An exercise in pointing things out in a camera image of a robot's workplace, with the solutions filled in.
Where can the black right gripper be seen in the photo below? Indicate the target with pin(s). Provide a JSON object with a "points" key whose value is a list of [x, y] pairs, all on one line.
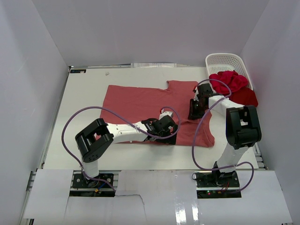
{"points": [[193, 115]]}

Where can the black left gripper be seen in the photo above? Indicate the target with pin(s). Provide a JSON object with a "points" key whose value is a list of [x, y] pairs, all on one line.
{"points": [[169, 140]]}

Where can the red t shirt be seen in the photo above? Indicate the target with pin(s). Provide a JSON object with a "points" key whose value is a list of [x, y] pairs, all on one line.
{"points": [[238, 85]]}

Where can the salmon pink t shirt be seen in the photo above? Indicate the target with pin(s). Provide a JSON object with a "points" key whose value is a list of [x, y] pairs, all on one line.
{"points": [[136, 104]]}

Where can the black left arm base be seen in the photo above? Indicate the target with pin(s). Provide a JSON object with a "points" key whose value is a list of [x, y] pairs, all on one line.
{"points": [[83, 187]]}

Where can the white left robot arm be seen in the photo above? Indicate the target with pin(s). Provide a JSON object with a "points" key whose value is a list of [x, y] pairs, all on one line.
{"points": [[95, 139]]}

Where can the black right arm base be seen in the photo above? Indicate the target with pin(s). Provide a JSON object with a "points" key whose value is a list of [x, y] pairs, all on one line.
{"points": [[209, 187]]}

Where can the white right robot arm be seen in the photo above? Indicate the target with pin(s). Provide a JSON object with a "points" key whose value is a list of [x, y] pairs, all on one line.
{"points": [[242, 127]]}

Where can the white plastic basket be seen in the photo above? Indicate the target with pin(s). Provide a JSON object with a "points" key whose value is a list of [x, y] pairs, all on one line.
{"points": [[217, 62]]}

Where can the black table label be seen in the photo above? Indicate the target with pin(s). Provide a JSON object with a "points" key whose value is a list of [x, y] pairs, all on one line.
{"points": [[77, 71]]}

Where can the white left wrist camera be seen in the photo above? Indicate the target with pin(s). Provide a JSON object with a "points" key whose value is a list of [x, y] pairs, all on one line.
{"points": [[165, 113]]}

